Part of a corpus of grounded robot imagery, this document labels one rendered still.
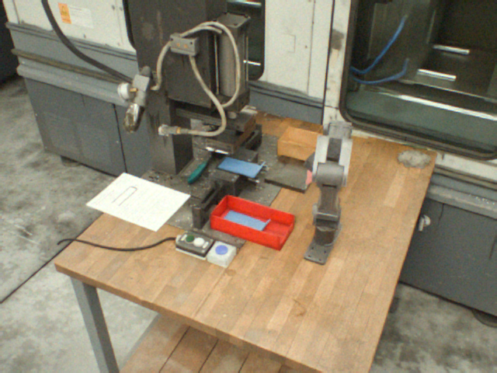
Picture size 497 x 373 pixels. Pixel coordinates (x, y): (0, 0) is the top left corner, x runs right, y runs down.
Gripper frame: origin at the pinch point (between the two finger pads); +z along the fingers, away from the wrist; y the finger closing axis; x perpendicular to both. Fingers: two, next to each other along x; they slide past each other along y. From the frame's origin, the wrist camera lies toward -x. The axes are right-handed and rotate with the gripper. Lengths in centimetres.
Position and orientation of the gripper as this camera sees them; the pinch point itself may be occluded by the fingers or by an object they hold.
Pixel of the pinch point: (307, 181)
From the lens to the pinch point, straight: 174.7
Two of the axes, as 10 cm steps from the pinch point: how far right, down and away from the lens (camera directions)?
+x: -5.3, 4.6, -7.1
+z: -4.3, 5.8, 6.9
